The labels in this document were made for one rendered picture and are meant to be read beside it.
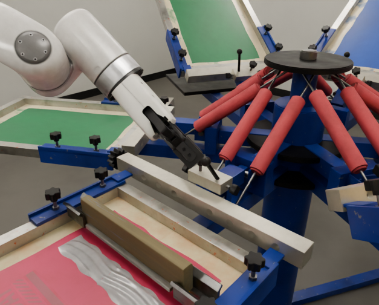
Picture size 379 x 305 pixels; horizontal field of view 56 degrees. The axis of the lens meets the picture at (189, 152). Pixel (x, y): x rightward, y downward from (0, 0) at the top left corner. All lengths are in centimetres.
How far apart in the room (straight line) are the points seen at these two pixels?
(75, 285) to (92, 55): 55
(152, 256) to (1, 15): 55
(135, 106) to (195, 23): 172
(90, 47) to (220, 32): 168
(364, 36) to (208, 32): 87
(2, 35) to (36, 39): 4
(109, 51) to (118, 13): 491
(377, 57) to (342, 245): 120
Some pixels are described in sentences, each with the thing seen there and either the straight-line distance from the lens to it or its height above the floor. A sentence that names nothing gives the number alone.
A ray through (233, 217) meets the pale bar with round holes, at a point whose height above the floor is 104.
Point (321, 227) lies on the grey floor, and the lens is 271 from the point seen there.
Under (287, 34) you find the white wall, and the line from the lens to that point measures 516.
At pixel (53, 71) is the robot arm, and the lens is 54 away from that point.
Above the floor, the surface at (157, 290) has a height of 95.
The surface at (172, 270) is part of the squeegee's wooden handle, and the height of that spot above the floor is 104.
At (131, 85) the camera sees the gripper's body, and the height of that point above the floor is 145.
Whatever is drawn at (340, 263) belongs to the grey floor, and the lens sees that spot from 247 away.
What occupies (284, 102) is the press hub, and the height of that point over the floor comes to 115.
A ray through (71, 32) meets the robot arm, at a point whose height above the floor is 152.
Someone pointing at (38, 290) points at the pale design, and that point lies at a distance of 93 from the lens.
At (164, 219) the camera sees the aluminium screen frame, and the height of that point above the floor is 98.
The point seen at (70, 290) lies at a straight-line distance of 91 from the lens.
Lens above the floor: 160
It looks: 27 degrees down
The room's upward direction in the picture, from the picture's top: straight up
